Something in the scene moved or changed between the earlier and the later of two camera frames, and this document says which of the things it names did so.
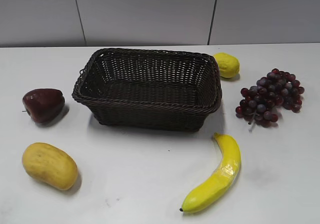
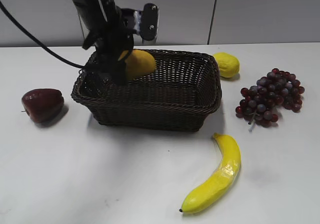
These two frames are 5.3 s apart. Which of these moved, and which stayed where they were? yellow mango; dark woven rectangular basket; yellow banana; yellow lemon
Moved: yellow mango
Stayed: yellow lemon; dark woven rectangular basket; yellow banana
